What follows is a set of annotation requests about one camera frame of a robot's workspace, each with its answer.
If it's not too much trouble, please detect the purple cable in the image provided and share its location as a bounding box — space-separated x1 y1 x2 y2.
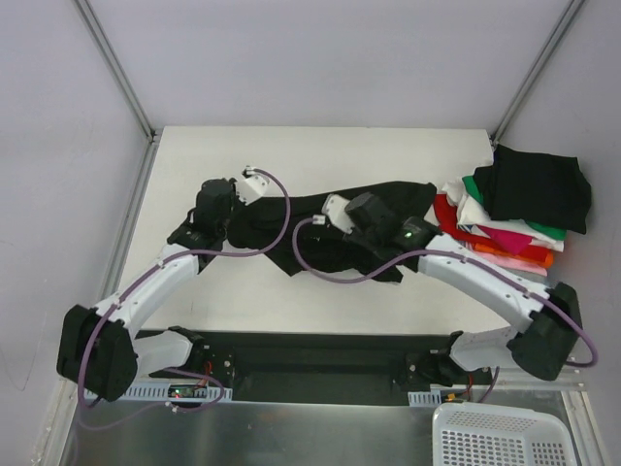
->
292 216 599 404
75 167 292 431

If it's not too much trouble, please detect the orange t-shirt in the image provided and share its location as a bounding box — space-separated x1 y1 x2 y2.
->
474 243 554 269

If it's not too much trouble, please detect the red t-shirt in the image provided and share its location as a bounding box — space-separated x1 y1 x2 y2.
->
433 194 547 252

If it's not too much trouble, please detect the black printed t-shirt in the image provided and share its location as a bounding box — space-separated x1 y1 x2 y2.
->
198 181 438 285

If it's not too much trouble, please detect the right slotted cable duct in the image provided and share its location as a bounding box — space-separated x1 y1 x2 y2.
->
408 389 442 408

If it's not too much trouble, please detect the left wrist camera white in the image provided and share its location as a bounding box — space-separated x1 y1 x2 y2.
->
235 166 271 206

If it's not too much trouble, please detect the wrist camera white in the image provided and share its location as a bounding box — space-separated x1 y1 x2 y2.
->
235 166 271 206
311 193 354 235

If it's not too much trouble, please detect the left slotted cable duct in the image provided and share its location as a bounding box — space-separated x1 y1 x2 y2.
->
120 382 233 403

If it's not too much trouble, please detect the white t-shirt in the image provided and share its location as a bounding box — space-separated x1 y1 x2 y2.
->
441 179 565 254

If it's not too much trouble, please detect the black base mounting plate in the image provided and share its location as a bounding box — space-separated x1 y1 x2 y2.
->
132 327 494 406

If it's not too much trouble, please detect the slotted cable duct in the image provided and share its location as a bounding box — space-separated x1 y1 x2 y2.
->
120 382 233 403
408 389 442 408

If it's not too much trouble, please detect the white plastic basket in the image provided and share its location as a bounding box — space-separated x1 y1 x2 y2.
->
432 402 578 465

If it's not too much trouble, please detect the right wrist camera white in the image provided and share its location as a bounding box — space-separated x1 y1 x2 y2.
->
311 193 354 235

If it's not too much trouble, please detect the black folded t-shirt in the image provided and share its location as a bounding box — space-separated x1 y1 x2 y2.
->
473 145 592 234

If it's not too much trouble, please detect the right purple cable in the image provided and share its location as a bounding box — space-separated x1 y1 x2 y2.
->
292 216 599 404

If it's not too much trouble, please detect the left aluminium frame post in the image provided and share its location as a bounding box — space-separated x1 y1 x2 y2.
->
72 0 157 143

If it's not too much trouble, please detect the right aluminium frame post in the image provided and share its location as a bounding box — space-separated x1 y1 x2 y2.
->
489 0 587 148

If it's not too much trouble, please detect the magenta t-shirt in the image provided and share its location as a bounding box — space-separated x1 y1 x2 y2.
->
479 225 532 255

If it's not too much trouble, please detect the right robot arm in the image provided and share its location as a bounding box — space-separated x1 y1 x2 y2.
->
326 192 579 384

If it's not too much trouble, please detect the pink t-shirt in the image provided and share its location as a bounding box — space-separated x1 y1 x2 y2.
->
480 253 547 277

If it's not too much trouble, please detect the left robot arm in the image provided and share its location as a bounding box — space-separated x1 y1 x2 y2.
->
56 179 239 402

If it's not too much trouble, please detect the aluminium frame post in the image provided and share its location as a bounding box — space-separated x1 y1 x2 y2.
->
72 0 157 143
489 0 587 148

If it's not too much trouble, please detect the aluminium front rail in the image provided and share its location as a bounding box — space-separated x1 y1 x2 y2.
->
484 366 586 389

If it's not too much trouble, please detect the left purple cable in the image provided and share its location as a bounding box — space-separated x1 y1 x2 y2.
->
75 167 292 431

